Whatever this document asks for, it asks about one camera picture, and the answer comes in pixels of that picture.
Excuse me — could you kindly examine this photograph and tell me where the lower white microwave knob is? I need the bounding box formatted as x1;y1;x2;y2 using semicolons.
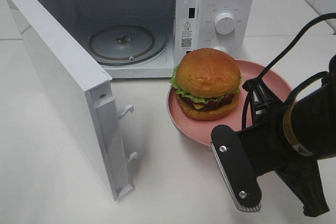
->
214;46;228;53

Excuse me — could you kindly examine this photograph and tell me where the upper white microwave knob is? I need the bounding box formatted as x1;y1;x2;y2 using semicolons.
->
214;12;236;35

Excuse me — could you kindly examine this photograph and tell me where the white warning label sticker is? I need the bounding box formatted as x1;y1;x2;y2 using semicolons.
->
178;18;195;49

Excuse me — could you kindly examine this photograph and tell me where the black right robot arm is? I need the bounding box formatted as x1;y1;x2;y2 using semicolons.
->
238;57;335;217

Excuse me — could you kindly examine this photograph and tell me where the pink round plate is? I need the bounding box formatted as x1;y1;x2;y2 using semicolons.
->
165;59;293;153

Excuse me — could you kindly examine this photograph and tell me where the white microwave knob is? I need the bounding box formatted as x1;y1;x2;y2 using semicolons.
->
214;12;236;35
214;46;228;53

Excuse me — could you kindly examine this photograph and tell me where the white microwave door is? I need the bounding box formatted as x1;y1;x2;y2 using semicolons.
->
7;0;138;199

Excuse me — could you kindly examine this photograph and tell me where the glass microwave turntable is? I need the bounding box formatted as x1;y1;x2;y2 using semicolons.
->
89;25;168;66

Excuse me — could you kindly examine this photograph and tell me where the burger with lettuce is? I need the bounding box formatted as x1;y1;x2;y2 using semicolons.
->
170;48;241;121

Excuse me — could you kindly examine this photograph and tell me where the white microwave oven body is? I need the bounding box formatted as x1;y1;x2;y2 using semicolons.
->
38;0;252;79

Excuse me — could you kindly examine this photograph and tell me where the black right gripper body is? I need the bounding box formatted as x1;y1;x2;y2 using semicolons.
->
238;78;331;210

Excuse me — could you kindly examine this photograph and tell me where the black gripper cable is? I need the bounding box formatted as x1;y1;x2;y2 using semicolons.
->
240;13;336;130

